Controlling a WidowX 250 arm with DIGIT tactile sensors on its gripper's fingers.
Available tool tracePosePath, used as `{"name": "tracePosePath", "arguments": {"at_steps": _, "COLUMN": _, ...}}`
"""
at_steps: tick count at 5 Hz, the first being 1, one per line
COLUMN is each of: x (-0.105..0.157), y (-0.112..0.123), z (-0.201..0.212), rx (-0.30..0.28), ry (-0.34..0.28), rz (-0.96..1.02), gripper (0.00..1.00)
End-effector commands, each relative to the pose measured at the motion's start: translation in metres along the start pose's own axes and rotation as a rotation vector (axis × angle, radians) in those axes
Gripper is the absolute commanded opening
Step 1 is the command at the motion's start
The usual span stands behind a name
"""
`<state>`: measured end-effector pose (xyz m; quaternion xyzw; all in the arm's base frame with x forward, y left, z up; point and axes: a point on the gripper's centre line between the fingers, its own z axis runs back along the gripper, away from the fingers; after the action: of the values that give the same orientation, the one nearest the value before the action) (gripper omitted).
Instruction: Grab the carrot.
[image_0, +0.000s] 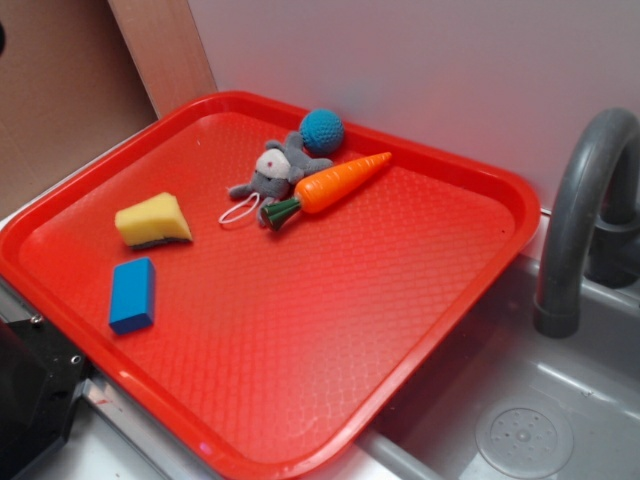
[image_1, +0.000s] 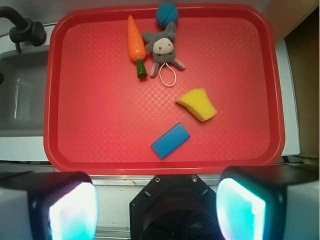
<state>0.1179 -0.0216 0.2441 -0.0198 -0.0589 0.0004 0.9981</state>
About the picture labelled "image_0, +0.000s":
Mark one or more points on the grey toy sink basin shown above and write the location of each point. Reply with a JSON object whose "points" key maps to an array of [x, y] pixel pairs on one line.
{"points": [[498, 400]]}

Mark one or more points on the yellow sponge piece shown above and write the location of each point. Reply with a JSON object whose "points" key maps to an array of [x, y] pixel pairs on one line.
{"points": [[154, 221]]}

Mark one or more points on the wooden board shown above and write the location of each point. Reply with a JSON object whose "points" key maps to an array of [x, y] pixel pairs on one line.
{"points": [[166, 48]]}

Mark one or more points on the blue crocheted ball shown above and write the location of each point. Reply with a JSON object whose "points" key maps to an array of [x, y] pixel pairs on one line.
{"points": [[322, 132]]}

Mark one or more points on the orange toy carrot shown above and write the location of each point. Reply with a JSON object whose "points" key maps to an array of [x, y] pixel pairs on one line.
{"points": [[321, 190]]}

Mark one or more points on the blue rectangular block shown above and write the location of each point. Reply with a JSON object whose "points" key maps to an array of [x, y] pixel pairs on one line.
{"points": [[132, 303]]}

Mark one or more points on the grey plush mouse toy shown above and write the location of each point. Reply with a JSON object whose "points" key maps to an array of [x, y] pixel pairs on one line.
{"points": [[277, 171]]}

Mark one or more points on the grey toy faucet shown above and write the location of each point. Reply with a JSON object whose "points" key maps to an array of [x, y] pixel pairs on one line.
{"points": [[593, 231]]}

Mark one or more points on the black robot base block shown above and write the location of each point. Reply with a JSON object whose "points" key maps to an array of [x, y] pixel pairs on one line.
{"points": [[42, 378]]}

